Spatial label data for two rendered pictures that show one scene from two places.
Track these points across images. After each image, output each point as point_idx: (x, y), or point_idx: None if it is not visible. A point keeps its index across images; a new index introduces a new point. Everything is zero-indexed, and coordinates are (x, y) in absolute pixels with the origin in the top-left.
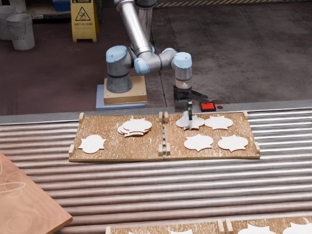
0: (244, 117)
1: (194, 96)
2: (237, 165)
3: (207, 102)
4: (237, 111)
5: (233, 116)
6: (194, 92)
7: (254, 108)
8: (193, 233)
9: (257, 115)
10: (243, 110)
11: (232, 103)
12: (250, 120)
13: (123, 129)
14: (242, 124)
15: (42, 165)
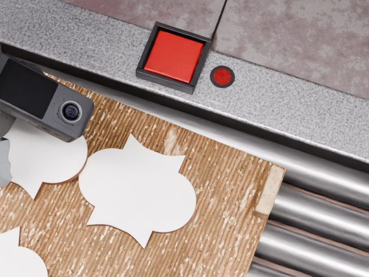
0: (256, 205)
1: (5, 106)
2: None
3: (70, 140)
4: (273, 130)
5: (224, 169)
6: (20, 78)
7: (350, 139)
8: None
9: (336, 188)
10: (270, 171)
11: (284, 73)
12: (290, 209)
13: None
14: (225, 238)
15: None
